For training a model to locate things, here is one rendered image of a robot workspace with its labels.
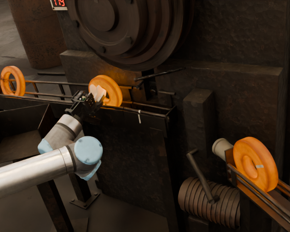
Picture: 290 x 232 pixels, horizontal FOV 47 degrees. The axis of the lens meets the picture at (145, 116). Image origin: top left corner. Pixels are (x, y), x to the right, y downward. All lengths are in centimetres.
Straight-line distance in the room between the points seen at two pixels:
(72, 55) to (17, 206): 105
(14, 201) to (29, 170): 120
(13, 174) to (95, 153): 24
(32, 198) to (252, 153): 155
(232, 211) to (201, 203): 10
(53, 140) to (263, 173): 70
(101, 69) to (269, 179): 83
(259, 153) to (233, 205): 27
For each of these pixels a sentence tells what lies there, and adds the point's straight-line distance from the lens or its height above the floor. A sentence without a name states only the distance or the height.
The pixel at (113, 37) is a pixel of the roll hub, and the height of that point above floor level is 103.
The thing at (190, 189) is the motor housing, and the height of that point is 53.
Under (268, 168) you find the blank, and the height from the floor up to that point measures 75.
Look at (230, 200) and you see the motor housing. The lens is 113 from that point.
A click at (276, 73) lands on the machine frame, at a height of 87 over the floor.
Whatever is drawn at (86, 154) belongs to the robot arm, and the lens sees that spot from 105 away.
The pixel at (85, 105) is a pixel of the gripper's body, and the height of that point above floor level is 77.
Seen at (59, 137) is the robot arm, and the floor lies 73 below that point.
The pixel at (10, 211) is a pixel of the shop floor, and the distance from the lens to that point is 217.
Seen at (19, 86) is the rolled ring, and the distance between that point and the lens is 186.
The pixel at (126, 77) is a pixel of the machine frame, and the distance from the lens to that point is 136.
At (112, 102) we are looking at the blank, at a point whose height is 71.
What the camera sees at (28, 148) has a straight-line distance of 146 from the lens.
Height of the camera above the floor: 134
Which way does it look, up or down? 31 degrees down
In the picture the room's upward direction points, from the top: 11 degrees counter-clockwise
